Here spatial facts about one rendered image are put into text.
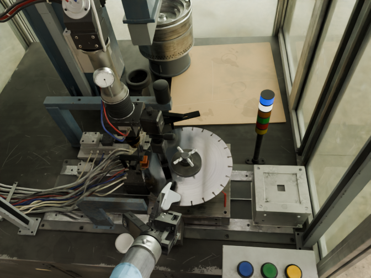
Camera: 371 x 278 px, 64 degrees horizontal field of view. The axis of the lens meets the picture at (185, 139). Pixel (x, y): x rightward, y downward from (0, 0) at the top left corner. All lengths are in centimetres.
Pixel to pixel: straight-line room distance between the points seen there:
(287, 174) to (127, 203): 57
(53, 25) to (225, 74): 86
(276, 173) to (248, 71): 72
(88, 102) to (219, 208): 65
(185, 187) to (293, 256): 40
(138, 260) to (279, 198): 56
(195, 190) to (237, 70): 85
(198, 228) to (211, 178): 23
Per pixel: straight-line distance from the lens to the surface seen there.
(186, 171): 106
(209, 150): 111
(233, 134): 141
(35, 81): 197
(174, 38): 150
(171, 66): 163
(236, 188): 125
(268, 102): 101
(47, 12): 135
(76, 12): 68
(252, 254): 102
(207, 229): 119
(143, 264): 72
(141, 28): 108
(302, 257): 104
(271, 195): 110
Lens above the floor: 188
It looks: 54 degrees down
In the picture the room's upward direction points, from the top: 9 degrees counter-clockwise
